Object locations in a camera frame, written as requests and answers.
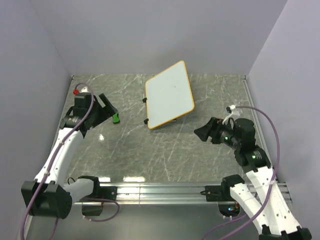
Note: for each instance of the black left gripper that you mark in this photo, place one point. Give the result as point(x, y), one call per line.
point(106, 111)

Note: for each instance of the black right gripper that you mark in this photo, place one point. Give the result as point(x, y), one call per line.
point(215, 125)

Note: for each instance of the green whiteboard eraser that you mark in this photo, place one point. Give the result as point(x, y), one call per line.
point(115, 118)

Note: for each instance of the yellow framed whiteboard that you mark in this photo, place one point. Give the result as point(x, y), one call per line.
point(169, 95)

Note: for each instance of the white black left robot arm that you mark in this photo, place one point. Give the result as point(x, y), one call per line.
point(46, 195)

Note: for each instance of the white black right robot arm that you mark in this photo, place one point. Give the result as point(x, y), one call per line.
point(268, 211)

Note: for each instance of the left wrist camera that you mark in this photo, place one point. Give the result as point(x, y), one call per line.
point(82, 98)

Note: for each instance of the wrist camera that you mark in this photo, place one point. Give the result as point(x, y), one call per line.
point(82, 98)
point(232, 114)

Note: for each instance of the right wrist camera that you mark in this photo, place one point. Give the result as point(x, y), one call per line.
point(232, 114)

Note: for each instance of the metal wire board stand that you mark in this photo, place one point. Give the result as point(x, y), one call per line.
point(144, 100)

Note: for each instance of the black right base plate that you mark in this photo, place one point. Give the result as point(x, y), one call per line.
point(216, 193)

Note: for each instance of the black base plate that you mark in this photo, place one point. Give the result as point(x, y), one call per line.
point(216, 193)
point(107, 193)

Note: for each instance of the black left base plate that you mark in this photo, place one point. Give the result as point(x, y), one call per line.
point(107, 193)

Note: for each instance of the aluminium mounting rail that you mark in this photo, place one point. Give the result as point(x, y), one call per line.
point(175, 193)

